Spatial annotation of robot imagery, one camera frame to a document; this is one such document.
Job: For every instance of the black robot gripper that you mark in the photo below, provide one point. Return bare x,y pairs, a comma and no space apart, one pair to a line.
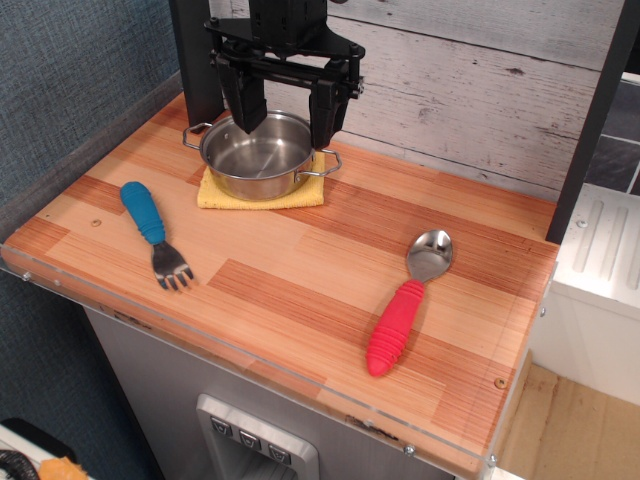
287,42

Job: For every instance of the blue handled metal fork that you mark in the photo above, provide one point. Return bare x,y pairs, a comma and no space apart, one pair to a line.
169,267

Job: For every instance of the small stainless steel pot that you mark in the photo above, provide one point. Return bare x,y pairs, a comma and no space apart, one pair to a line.
272,161

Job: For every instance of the yellow sponge cloth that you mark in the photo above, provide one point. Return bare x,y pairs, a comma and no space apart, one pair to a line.
211,196

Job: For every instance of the grey toy fridge cabinet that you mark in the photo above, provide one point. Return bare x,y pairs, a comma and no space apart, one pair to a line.
162,383

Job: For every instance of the white toy sink unit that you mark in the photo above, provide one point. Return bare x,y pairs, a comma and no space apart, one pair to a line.
588,328

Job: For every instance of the orange object bottom left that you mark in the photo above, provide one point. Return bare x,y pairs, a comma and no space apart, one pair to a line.
61,469

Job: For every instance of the black vertical post left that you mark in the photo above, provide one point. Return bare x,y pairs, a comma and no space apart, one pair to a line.
194,43

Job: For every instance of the black vertical post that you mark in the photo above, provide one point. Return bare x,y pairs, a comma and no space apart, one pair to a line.
194,43
614,65

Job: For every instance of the red handled metal spoon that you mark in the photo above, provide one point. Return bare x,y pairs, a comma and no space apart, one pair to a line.
429,257

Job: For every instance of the black vertical post right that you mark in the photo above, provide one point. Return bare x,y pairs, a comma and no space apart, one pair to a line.
614,65

